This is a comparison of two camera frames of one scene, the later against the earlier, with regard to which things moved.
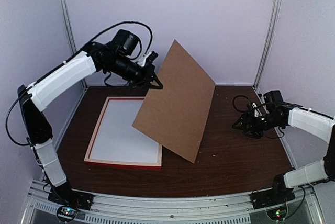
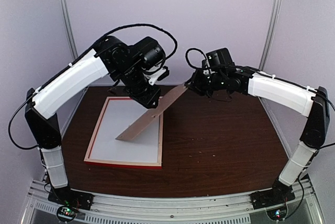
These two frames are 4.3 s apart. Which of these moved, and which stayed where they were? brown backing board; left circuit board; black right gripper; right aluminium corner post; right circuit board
Moved: brown backing board; black right gripper
Stayed: right circuit board; left circuit board; right aluminium corner post
